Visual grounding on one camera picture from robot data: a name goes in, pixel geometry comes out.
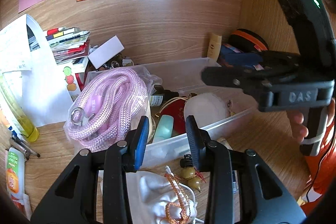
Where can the small mint green bottle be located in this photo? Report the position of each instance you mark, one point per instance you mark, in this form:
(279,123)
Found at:
(164,128)

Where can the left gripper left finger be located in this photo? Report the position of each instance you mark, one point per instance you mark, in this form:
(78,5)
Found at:
(72,197)

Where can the orange sleeve forearm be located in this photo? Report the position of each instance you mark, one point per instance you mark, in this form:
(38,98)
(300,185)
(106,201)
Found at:
(322,167)

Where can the white cloth drawstring bag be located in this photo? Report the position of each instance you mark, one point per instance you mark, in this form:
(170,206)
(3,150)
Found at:
(160,199)

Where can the green glass bottle white label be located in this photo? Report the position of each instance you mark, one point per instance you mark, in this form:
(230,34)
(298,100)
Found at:
(161,96)

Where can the stack of books and cards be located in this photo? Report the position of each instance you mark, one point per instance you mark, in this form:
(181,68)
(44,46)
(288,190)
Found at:
(68,43)

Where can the black orange round case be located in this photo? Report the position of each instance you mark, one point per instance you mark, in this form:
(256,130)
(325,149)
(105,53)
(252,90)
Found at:
(247,41)

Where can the white paper bag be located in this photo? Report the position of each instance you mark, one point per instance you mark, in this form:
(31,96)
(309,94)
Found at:
(29,67)

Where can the cream lotion tube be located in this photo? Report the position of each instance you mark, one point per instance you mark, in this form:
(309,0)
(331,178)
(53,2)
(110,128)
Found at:
(214,48)

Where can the small white cardboard box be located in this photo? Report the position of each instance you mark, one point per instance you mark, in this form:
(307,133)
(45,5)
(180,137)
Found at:
(105,52)

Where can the white round puff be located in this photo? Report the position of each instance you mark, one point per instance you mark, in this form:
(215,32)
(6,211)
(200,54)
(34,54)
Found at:
(206,108)

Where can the clear plastic storage bin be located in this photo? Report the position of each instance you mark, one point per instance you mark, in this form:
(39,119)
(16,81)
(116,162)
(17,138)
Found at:
(184,76)

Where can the person right hand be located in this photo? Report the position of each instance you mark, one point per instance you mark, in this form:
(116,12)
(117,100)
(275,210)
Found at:
(296,119)

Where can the black pens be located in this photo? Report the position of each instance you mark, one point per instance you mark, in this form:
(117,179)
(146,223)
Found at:
(24,145)

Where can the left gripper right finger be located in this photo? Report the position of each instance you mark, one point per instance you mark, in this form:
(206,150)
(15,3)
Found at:
(263,197)

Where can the orange white tube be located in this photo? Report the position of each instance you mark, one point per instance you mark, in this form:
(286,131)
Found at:
(15,174)

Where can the yellow liquid bottle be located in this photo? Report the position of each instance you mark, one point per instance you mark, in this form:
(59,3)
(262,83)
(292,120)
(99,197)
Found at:
(14,114)

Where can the blue fabric pouch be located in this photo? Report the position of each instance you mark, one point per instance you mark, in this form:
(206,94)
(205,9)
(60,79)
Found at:
(231,56)

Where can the fruit print box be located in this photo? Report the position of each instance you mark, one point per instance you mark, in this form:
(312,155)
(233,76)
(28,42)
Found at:
(74,72)

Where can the red velvet drawstring pouch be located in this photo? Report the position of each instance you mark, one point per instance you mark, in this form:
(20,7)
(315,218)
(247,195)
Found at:
(175,108)

